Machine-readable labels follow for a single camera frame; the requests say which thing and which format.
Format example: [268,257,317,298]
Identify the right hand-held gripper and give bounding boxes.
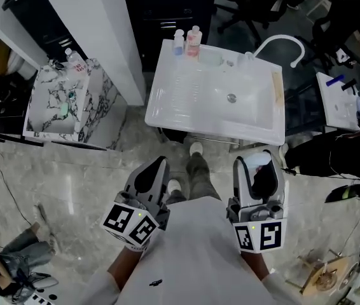
[226,149,287,254]

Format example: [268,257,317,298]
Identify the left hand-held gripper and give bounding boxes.
[99,156,170,252]

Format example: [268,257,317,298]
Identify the person's right forearm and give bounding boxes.
[240,249,268,281]

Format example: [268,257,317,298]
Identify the person's left forearm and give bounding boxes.
[107,245,142,290]

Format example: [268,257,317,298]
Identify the person's left shoe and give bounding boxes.
[167,178,183,193]

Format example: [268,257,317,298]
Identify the person's shoe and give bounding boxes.
[189,141,205,155]
[167,178,183,193]

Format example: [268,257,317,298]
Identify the person's grey trousers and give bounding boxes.
[167,152,222,205]

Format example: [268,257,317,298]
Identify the black bag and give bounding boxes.
[162,128,187,144]

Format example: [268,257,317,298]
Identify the person's right shoe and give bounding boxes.
[189,141,205,155]

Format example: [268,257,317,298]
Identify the metal sink stand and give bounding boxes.
[157,127,263,149]

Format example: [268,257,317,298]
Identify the white sink basin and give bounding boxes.
[144,38,286,146]

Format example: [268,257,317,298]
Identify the black and green shoe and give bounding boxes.
[325,184,360,203]

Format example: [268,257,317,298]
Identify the person's white shirt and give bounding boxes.
[78,198,301,305]

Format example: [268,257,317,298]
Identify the black metal stand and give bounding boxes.
[284,78,327,136]

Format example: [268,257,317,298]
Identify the marble sink cabinet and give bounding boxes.
[23,57,127,152]

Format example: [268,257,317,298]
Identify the wooden strip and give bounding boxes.
[271,71,284,107]

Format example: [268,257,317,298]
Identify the small white sink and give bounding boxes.
[315,71,360,132]

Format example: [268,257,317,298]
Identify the round wooden stool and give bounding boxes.
[297,249,359,298]

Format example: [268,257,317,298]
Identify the blue cylinder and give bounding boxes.
[325,74,345,87]

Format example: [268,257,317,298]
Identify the small blue spray bottle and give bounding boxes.
[172,29,186,57]

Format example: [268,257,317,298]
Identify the pink liquid bottle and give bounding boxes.
[184,25,202,60]

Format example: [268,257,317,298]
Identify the clear bottle red label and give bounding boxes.
[64,48,87,74]

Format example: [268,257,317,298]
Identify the white curved faucet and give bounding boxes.
[244,34,305,69]

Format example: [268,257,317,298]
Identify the chrome faucet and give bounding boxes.
[48,59,68,71]

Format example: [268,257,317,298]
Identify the white panel black marks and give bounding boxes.
[30,292,60,305]

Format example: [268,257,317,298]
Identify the black office chair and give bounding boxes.
[216,0,291,41]
[310,10,360,72]

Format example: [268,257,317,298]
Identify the wide black cabinet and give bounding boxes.
[121,0,219,72]

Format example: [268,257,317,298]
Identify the black floor cable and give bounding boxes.
[0,160,34,227]

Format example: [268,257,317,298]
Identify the black cabinet white handle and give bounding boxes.
[1,0,88,63]

